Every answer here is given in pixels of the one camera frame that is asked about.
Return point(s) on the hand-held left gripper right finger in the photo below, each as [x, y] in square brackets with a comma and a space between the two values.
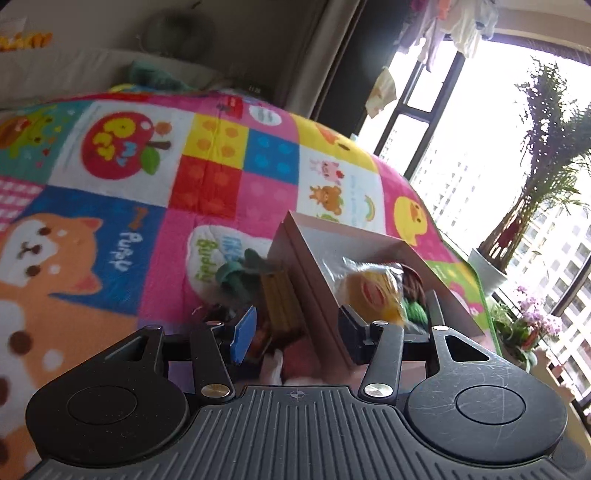
[353, 334]

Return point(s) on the tall green potted plant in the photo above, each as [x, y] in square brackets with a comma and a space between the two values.
[545, 152]

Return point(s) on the crochet doll with brown hair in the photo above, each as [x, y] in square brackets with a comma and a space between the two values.
[415, 307]

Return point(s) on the grey neck pillow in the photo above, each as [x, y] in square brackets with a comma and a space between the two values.
[178, 30]

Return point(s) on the pink cardboard box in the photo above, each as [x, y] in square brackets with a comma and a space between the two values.
[304, 258]

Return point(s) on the white ribbed plant pot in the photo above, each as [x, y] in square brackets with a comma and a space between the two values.
[487, 272]

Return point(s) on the row of yellow plush toys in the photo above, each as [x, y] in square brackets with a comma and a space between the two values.
[25, 40]

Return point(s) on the beige sofa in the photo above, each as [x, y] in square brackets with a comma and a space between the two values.
[69, 74]

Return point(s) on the hanging laundry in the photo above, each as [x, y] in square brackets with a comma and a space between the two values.
[457, 23]

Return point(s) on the cream cloth bag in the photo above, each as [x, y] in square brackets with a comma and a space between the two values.
[381, 92]

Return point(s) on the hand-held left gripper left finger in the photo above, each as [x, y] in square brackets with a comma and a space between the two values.
[244, 334]

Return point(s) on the colourful cartoon play mat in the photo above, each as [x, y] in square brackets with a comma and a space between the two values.
[92, 207]

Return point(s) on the black digital clock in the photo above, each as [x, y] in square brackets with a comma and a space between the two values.
[255, 87]

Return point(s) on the pink orchid plant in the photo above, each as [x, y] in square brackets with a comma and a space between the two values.
[531, 314]

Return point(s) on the black window frame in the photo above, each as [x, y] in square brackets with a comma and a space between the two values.
[415, 108]

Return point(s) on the beige curtain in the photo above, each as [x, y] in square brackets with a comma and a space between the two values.
[318, 50]

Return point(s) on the pink white soft toy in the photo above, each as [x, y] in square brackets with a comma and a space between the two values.
[295, 364]

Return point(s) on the green knitted cloth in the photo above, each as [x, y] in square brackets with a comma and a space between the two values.
[157, 76]

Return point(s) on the yellow green crochet toy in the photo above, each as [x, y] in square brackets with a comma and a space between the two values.
[277, 300]

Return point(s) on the bread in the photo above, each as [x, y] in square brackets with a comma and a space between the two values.
[374, 290]

